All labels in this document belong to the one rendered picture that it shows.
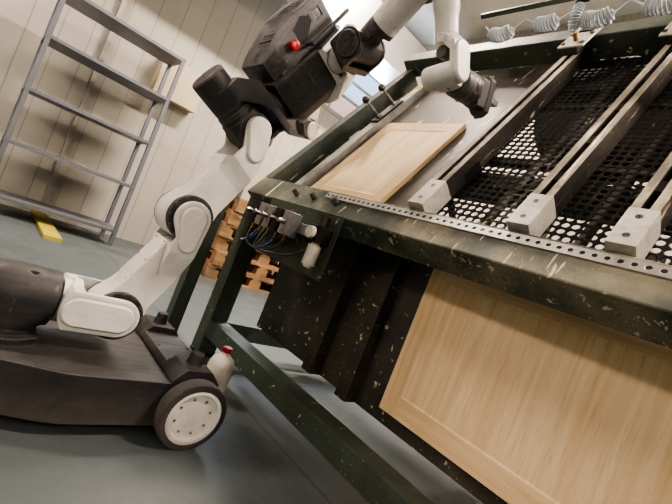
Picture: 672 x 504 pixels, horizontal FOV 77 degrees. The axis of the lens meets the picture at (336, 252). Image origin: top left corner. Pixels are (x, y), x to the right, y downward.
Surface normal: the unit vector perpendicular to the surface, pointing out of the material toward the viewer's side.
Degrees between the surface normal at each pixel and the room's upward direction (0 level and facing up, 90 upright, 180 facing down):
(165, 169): 90
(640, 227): 57
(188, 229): 90
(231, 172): 111
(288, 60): 90
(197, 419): 90
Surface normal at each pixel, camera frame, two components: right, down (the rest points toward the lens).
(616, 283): -0.39, -0.74
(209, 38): 0.62, 0.24
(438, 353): -0.70, -0.29
